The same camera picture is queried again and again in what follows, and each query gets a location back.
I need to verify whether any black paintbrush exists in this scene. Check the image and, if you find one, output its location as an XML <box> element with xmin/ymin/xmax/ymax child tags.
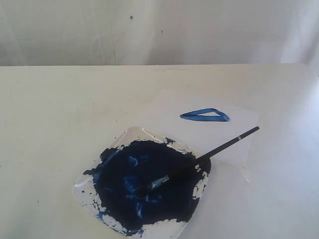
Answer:
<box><xmin>135</xmin><ymin>126</ymin><xmax>260</xmax><ymax>198</ymax></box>

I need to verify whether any white paper sheet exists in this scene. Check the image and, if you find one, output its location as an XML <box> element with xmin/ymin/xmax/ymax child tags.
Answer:
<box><xmin>134</xmin><ymin>89</ymin><xmax>261</xmax><ymax>184</ymax></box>

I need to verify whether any white square paint plate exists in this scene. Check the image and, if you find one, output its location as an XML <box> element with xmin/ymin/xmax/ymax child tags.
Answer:
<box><xmin>73</xmin><ymin>127</ymin><xmax>211</xmax><ymax>239</ymax></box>

